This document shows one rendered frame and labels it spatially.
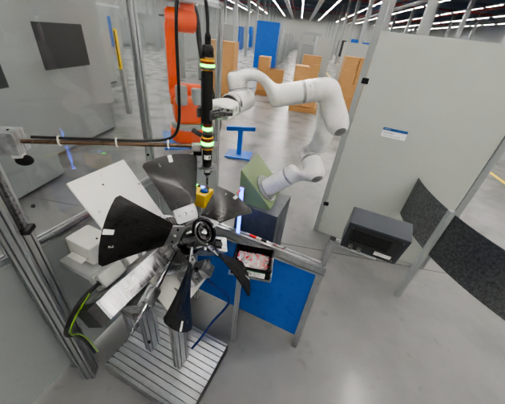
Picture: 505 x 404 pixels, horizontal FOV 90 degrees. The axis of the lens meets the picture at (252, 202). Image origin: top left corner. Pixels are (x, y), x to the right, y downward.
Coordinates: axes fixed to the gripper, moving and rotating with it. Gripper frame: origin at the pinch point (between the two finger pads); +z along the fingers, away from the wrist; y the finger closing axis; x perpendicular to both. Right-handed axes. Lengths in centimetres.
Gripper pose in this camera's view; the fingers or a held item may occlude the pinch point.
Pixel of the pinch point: (207, 113)
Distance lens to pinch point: 92.1
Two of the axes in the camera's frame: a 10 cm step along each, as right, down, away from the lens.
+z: -4.1, 4.7, -7.8
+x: 1.0, -8.3, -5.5
